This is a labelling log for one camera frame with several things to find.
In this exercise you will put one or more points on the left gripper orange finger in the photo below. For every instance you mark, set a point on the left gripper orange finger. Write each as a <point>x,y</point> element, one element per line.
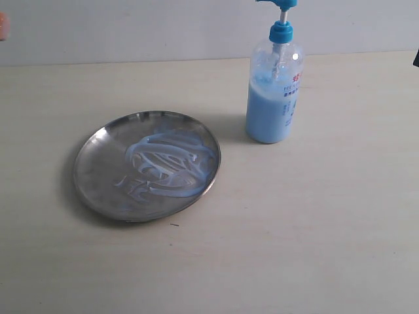
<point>4,26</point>

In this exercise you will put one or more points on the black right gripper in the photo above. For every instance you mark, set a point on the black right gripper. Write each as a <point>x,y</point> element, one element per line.
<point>416,60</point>

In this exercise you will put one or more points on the blue pump lotion bottle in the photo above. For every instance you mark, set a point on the blue pump lotion bottle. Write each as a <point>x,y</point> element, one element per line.
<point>275,73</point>

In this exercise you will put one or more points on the blue soap smear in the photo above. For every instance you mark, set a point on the blue soap smear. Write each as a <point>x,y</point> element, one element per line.
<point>173,164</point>

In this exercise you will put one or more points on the round stainless steel plate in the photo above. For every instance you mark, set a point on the round stainless steel plate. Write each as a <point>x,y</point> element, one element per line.
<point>100,162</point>

